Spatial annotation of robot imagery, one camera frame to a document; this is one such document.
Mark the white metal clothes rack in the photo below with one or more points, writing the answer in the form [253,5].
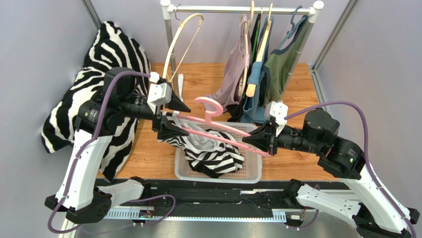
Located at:
[169,9]

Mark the white plastic laundry basket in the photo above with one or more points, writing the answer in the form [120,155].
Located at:
[250,173]

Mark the blue ribbed tank top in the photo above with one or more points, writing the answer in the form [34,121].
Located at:
[252,111]

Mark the beige hanger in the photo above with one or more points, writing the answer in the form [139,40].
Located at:
[244,49]

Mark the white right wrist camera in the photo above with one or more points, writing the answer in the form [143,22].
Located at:
[278,111]

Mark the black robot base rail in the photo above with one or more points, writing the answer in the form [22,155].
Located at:
[194,199]

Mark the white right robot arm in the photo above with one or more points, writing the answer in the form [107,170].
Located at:
[376,214]

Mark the olive green tank top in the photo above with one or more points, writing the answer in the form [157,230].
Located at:
[276,68]

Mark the wooden hanger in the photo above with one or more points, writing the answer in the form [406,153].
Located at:
[260,55]

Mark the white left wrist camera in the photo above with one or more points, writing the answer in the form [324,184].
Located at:
[159,91]

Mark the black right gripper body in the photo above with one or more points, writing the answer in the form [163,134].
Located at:
[272,138]

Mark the blue grey hanger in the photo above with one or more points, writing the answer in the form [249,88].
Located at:
[291,26]

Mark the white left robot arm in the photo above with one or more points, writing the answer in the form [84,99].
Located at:
[125,94]

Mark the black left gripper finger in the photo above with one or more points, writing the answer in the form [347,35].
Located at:
[175,102]
[166,130]

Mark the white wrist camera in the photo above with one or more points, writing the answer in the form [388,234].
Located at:
[278,111]
[159,91]

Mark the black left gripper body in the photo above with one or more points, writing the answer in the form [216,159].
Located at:
[135,109]

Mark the pink lilac tank top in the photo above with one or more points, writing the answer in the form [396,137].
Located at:
[227,94]

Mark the green hanger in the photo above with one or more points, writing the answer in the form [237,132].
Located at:
[254,38]

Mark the black white striped tank top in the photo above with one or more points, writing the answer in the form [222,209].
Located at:
[203,151]

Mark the zebra striped pillow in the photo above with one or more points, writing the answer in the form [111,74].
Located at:
[111,48]

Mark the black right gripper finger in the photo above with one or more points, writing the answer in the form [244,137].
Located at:
[262,143]
[264,131]

